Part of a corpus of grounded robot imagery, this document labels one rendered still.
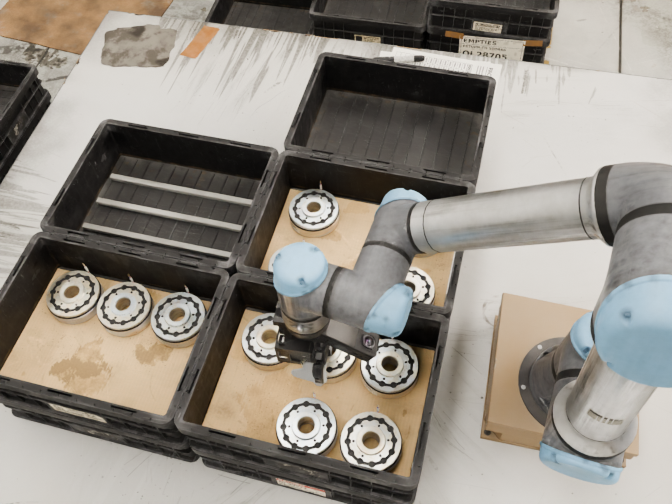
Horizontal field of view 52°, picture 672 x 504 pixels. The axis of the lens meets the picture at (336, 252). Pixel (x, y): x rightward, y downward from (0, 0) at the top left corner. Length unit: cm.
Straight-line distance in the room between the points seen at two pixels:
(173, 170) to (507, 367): 82
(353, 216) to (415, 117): 31
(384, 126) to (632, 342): 100
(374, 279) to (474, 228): 15
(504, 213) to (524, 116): 97
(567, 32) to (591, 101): 134
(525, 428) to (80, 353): 82
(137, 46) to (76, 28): 135
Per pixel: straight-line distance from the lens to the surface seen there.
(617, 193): 82
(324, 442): 119
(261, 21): 280
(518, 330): 136
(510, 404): 131
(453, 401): 139
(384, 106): 164
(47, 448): 148
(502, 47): 242
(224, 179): 153
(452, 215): 93
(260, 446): 113
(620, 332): 72
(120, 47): 210
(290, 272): 93
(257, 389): 127
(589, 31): 326
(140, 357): 134
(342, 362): 124
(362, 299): 93
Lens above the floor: 199
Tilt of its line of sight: 57 degrees down
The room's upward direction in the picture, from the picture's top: 4 degrees counter-clockwise
